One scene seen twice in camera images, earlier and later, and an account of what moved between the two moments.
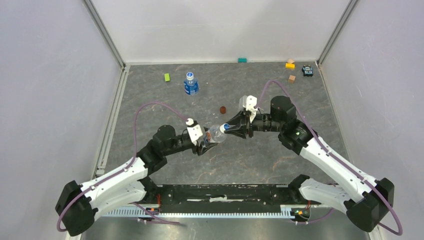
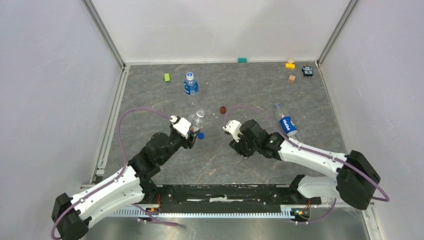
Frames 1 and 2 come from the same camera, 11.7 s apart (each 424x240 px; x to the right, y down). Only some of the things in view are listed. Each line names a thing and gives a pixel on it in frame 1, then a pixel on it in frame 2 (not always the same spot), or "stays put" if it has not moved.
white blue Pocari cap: x=190 y=76 stays put
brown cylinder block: x=223 y=110 stays put
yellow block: x=290 y=66 stays put
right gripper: x=242 y=120 -> x=238 y=147
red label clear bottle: x=214 y=134 -> x=198 y=119
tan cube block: x=291 y=79 stays put
